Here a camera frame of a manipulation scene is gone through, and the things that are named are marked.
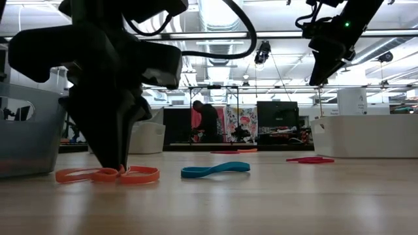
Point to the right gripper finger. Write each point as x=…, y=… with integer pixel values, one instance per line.
x=319, y=65
x=333, y=65

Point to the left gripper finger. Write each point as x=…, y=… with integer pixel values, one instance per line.
x=94, y=124
x=130, y=124

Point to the orange rubber band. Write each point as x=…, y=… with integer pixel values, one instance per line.
x=143, y=179
x=104, y=175
x=248, y=150

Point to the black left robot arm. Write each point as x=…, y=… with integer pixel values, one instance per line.
x=98, y=9

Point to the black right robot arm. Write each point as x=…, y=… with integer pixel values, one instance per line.
x=365, y=13

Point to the blue rubber band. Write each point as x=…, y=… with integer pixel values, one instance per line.
x=196, y=172

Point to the white plastic basket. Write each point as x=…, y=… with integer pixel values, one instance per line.
x=148, y=138
x=365, y=137

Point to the grey cloth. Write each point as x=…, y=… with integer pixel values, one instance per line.
x=158, y=115

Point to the white printed box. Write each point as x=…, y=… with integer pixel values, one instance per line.
x=351, y=101

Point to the black ceiling lamp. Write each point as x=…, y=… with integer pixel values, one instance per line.
x=263, y=52
x=386, y=56

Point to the black monitor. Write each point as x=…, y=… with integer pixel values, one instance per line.
x=277, y=114

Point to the pink cloth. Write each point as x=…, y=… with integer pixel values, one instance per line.
x=197, y=119

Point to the grey translucent plastic basket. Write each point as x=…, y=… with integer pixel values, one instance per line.
x=29, y=147

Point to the person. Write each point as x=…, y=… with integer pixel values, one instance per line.
x=207, y=120

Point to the floral cloth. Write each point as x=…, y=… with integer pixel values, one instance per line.
x=245, y=122

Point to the silver ceiling duct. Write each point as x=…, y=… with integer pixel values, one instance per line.
x=375, y=52
x=215, y=19

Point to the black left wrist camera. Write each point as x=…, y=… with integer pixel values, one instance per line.
x=161, y=65

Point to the black aluminium table frame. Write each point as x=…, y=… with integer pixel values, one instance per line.
x=196, y=147

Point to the black overhead frame bar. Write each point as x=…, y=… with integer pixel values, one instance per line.
x=212, y=35

